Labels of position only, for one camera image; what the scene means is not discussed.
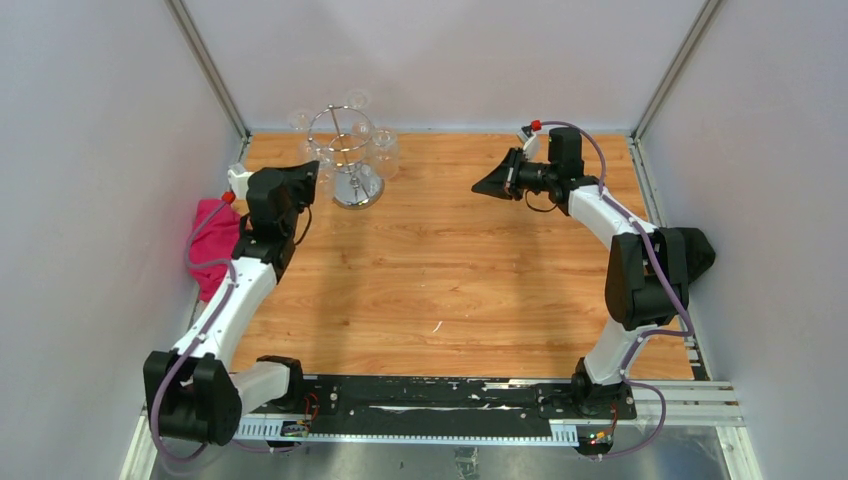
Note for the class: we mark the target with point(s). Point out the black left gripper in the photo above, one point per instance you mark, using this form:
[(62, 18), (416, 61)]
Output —
[(304, 178)]

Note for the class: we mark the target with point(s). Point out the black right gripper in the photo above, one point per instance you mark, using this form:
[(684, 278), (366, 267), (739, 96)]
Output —
[(504, 181)]

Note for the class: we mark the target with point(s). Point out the patterned clear wine glass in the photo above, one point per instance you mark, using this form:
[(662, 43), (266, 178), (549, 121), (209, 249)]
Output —
[(326, 175)]

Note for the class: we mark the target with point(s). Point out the clear wine glass front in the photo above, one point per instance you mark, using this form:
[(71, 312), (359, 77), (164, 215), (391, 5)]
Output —
[(384, 153)]

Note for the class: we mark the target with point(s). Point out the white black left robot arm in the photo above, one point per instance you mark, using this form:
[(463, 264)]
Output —
[(190, 391)]

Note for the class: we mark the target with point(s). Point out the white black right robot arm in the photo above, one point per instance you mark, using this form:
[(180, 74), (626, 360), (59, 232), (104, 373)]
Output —
[(647, 280)]

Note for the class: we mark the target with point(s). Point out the clear wine glass far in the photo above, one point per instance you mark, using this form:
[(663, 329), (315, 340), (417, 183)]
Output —
[(301, 120)]

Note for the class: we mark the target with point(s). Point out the chrome wine glass rack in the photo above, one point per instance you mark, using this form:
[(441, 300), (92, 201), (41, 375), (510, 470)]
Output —
[(357, 186)]

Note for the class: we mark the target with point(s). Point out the clear wine glass back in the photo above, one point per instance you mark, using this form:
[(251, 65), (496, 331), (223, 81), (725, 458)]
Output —
[(357, 102)]

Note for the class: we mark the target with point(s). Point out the pink cloth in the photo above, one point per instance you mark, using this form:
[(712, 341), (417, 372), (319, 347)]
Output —
[(215, 231)]

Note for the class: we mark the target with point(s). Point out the black cloth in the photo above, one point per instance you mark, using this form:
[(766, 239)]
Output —
[(699, 253)]

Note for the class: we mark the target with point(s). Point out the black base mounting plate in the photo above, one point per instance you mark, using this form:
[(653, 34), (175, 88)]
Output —
[(448, 407)]

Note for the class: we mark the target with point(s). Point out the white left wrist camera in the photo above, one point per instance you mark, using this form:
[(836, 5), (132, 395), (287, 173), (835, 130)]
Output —
[(238, 177)]

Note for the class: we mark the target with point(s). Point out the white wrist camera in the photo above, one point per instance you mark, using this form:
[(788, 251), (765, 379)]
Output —
[(238, 177), (528, 135)]

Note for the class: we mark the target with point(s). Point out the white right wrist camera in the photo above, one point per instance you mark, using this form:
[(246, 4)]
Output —
[(528, 135)]

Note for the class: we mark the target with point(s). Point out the aluminium corner frame post left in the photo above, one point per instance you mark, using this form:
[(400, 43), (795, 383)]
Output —
[(193, 38)]

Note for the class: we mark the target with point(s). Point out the aluminium corner frame post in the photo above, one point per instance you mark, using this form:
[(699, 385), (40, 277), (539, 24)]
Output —
[(701, 23), (193, 38)]

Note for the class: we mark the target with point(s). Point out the aluminium corner frame post right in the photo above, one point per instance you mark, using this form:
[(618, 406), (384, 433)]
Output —
[(701, 23)]

